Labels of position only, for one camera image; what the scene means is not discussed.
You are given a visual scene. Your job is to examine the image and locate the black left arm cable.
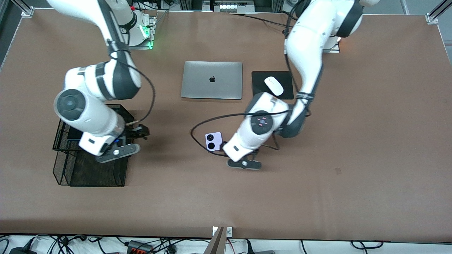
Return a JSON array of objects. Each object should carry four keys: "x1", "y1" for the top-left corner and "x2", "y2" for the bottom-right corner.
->
[{"x1": 191, "y1": 7, "x2": 315, "y2": 157}]

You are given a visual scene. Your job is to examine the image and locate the grey camera stand post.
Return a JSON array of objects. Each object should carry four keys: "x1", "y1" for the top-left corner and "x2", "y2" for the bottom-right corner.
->
[{"x1": 204, "y1": 227, "x2": 225, "y2": 254}]

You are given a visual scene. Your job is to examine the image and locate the white computer mouse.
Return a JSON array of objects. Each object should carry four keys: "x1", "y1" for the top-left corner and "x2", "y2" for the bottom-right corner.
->
[{"x1": 264, "y1": 76, "x2": 284, "y2": 96}]

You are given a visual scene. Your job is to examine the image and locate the black mouse pad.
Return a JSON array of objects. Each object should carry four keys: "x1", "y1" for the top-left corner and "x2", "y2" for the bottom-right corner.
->
[{"x1": 251, "y1": 71, "x2": 294, "y2": 100}]

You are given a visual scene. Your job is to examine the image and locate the black red power strip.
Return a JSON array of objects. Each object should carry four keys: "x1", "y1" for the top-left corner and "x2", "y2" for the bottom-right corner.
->
[{"x1": 126, "y1": 240, "x2": 154, "y2": 254}]

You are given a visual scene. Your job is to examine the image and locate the silver closed laptop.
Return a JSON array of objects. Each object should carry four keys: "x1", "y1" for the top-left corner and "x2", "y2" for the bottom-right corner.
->
[{"x1": 181, "y1": 61, "x2": 243, "y2": 100}]

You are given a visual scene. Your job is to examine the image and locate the lilac flip phone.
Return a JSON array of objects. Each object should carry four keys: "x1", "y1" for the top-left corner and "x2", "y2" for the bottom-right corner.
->
[{"x1": 205, "y1": 132, "x2": 223, "y2": 152}]

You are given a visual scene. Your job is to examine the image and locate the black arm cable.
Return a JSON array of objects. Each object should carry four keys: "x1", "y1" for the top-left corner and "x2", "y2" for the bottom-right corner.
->
[
  {"x1": 191, "y1": 7, "x2": 315, "y2": 157},
  {"x1": 97, "y1": 0, "x2": 156, "y2": 127}
]

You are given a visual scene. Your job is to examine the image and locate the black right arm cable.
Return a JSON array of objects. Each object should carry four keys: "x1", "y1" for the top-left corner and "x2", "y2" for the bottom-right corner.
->
[{"x1": 97, "y1": 0, "x2": 156, "y2": 127}]

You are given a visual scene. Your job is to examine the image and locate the white socket strip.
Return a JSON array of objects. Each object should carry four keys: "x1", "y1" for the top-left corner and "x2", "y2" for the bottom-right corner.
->
[{"x1": 218, "y1": 3, "x2": 248, "y2": 11}]

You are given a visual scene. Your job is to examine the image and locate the small black phone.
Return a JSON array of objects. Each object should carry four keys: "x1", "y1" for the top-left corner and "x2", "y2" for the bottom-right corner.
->
[{"x1": 66, "y1": 126, "x2": 83, "y2": 141}]

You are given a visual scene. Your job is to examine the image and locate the black braided table cable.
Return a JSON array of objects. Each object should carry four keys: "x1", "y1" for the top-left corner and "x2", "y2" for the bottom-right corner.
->
[{"x1": 230, "y1": 13, "x2": 295, "y2": 27}]

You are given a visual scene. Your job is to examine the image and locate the silver table clamp plate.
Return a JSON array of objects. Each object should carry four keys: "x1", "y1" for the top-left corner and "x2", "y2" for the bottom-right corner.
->
[{"x1": 212, "y1": 226, "x2": 233, "y2": 237}]

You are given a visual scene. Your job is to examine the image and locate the black mesh two-tier tray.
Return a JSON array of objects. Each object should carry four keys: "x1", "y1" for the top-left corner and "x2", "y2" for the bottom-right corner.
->
[{"x1": 52, "y1": 104, "x2": 135, "y2": 188}]

